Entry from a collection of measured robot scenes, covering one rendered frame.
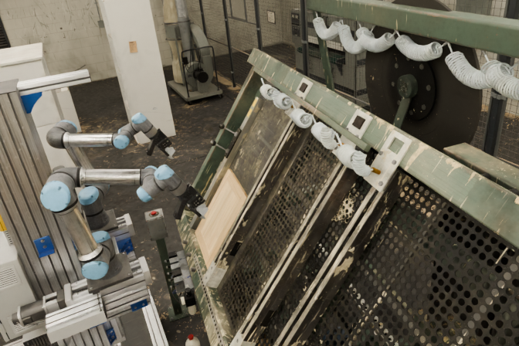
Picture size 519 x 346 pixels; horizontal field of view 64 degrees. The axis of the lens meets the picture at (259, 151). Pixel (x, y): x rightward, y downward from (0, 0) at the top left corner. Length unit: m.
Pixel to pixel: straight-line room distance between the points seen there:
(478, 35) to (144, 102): 5.18
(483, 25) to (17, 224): 2.18
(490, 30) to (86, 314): 2.14
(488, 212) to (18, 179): 1.95
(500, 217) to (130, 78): 5.49
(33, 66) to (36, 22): 5.88
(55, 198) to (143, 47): 4.35
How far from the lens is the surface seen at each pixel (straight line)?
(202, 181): 2.88
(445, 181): 1.25
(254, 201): 2.08
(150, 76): 6.19
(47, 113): 4.64
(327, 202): 1.62
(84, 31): 10.42
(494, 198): 1.17
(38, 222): 2.37
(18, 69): 4.54
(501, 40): 1.60
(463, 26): 1.71
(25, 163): 2.22
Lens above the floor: 2.50
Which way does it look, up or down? 26 degrees down
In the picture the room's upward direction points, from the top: 6 degrees counter-clockwise
